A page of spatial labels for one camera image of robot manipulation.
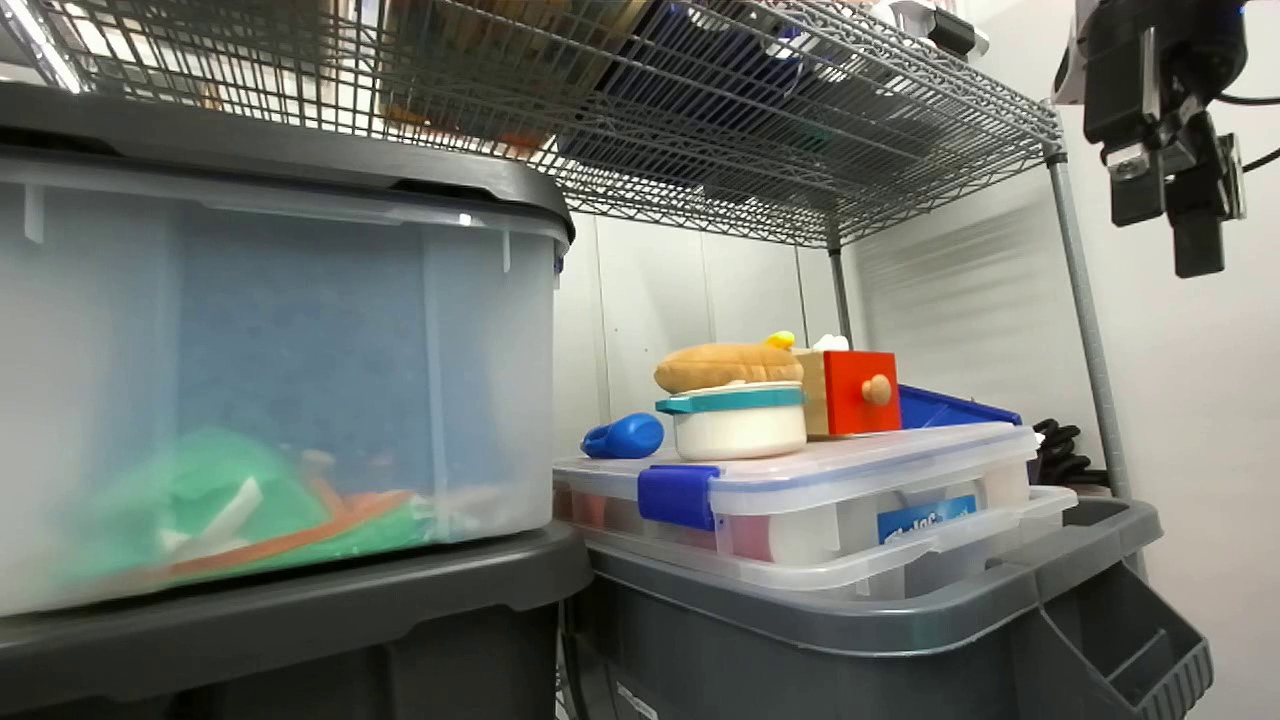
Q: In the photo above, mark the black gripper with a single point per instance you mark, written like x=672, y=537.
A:
x=1147, y=54

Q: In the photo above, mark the brown bread toy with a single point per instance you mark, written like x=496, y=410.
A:
x=721, y=366

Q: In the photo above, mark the small white plastic object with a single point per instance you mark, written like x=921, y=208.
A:
x=831, y=342

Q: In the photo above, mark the white bowl teal band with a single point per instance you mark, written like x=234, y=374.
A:
x=735, y=432

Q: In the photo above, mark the blue flat plastic piece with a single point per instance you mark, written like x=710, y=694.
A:
x=947, y=410

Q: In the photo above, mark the large clear plastic container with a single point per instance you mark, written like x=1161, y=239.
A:
x=1014, y=513

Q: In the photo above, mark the orange red box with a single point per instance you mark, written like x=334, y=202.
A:
x=847, y=400

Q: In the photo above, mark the yellow ball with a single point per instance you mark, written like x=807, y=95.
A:
x=780, y=342

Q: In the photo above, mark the clear compartment container blue latches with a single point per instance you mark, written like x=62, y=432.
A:
x=853, y=466

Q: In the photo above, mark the dark blue storage bin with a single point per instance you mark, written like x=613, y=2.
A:
x=747, y=82

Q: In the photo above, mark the blue container latch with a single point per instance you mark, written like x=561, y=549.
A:
x=676, y=496

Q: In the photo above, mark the blue round toy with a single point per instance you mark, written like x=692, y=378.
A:
x=627, y=436

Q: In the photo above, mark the grey plastic storage bin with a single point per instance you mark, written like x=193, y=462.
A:
x=803, y=664

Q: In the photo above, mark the brown box on mesh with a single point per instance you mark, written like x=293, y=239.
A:
x=505, y=67

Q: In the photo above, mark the clear tote dark grey lid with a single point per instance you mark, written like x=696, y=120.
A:
x=334, y=332

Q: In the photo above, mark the orange flat item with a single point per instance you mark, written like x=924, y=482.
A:
x=360, y=513

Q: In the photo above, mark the dark grey storage bin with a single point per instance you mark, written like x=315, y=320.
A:
x=265, y=640

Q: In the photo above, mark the green soft item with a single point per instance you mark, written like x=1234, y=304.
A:
x=201, y=502

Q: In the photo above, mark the metal shelf post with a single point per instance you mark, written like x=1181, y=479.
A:
x=840, y=300
x=1093, y=332

